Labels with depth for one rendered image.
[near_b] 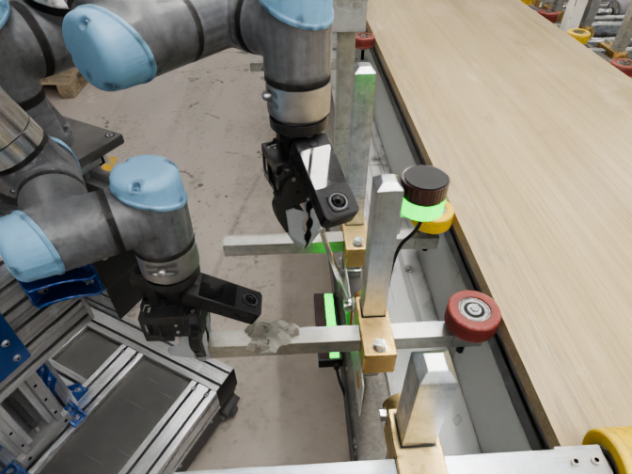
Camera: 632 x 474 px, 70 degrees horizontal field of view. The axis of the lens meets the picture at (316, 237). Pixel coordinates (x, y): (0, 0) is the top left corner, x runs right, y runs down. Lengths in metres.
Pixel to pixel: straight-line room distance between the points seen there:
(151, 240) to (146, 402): 0.99
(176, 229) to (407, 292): 0.71
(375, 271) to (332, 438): 1.00
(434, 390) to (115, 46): 0.41
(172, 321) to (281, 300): 1.27
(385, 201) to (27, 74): 0.59
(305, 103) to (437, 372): 0.31
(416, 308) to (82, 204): 0.78
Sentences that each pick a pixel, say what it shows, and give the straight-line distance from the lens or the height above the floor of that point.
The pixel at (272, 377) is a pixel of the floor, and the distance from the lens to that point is 1.70.
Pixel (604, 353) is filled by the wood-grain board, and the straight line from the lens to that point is 0.78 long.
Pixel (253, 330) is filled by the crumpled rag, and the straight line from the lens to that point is 0.73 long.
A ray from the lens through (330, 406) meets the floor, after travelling 1.64.
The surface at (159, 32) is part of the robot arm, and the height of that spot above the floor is 1.31.
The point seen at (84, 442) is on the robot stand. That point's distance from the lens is 1.50.
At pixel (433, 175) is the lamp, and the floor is 1.13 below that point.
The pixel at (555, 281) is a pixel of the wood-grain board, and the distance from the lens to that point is 0.85.
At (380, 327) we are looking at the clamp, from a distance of 0.73.
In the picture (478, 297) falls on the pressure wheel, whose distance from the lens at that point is 0.76.
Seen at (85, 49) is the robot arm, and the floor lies 1.31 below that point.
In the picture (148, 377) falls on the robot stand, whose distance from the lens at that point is 1.54.
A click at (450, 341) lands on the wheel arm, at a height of 0.85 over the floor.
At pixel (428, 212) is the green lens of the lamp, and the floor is 1.09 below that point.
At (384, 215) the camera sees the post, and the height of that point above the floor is 1.08.
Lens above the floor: 1.45
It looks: 42 degrees down
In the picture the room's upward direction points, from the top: straight up
